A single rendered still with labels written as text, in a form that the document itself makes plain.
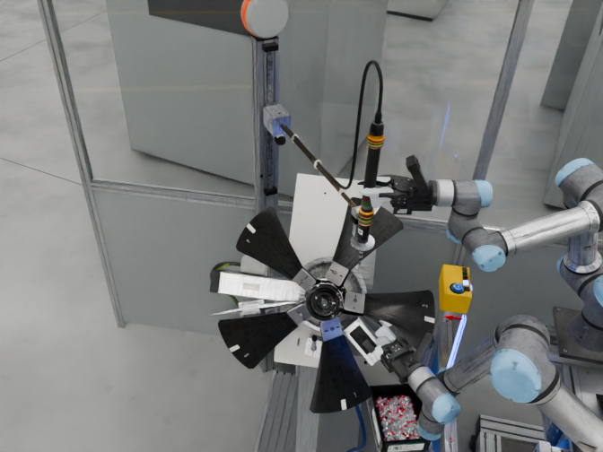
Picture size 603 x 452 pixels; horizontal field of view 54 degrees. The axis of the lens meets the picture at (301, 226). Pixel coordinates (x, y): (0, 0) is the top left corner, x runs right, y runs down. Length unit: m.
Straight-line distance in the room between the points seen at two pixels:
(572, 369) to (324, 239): 0.96
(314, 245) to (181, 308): 1.27
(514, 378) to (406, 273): 1.38
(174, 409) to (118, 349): 0.51
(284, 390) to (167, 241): 0.94
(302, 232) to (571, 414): 1.07
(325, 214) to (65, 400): 1.76
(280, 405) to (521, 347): 1.72
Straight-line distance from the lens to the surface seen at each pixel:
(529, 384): 1.50
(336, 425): 2.97
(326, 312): 1.89
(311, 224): 2.16
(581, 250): 2.10
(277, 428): 2.95
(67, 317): 3.68
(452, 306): 2.25
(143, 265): 3.11
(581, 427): 1.63
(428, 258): 2.74
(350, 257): 1.91
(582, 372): 2.30
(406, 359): 1.81
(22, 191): 4.75
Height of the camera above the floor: 2.59
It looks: 39 degrees down
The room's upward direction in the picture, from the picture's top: 2 degrees clockwise
